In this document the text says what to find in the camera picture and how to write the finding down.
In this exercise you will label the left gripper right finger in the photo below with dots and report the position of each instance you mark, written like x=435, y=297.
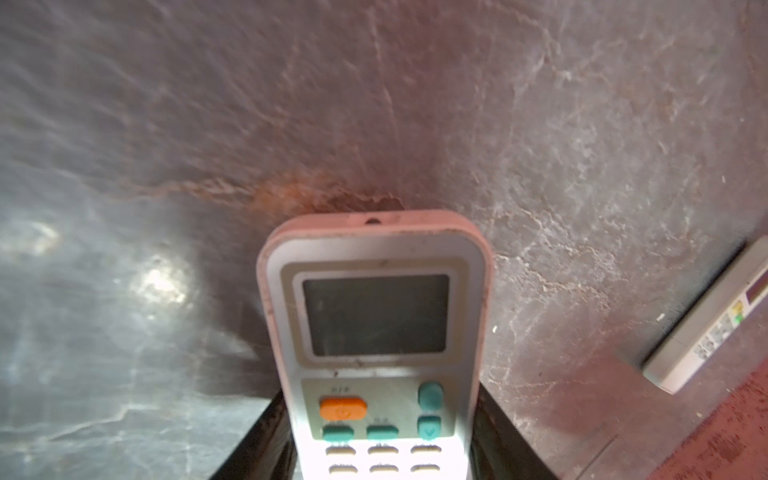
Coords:
x=498, y=451

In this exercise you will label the white remote far side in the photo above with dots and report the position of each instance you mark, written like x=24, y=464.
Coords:
x=719, y=312

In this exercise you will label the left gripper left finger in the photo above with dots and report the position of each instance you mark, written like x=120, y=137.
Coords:
x=267, y=451

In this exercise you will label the white remote orange button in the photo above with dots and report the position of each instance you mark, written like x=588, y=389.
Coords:
x=376, y=321

